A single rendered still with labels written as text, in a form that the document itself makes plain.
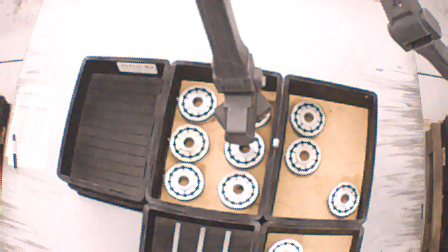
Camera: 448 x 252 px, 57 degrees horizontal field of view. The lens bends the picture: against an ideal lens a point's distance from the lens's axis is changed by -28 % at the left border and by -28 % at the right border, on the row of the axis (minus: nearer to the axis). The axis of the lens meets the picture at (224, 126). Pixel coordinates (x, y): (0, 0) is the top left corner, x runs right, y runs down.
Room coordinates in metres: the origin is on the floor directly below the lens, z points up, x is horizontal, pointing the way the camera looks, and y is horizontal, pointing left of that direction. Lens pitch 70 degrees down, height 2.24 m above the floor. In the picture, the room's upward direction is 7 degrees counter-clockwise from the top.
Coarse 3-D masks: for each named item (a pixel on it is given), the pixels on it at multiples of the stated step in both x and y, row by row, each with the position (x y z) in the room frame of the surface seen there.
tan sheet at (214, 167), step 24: (264, 96) 0.60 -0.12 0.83; (216, 120) 0.54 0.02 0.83; (192, 144) 0.48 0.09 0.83; (216, 144) 0.48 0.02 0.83; (264, 144) 0.46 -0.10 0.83; (168, 168) 0.43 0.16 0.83; (216, 168) 0.41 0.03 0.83; (264, 168) 0.40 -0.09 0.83; (168, 192) 0.36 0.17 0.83; (216, 192) 0.35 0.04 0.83; (240, 192) 0.34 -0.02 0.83
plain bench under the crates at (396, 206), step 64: (64, 0) 1.24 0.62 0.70; (128, 0) 1.13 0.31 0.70; (192, 0) 1.06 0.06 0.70; (256, 0) 1.03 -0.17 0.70; (320, 0) 1.03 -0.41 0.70; (64, 64) 0.89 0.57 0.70; (256, 64) 0.76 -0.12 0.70; (320, 64) 0.75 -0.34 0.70; (384, 64) 0.74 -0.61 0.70; (384, 128) 0.50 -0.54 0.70; (64, 192) 0.40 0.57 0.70; (384, 192) 0.27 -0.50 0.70
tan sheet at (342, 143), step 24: (288, 120) 0.52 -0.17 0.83; (312, 120) 0.51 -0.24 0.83; (336, 120) 0.50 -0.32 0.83; (360, 120) 0.49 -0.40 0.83; (288, 144) 0.45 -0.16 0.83; (336, 144) 0.43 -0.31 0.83; (360, 144) 0.42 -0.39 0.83; (336, 168) 0.36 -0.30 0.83; (360, 168) 0.35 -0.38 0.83; (288, 192) 0.32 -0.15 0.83; (312, 192) 0.30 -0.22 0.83; (360, 192) 0.27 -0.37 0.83; (288, 216) 0.25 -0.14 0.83; (312, 216) 0.23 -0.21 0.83
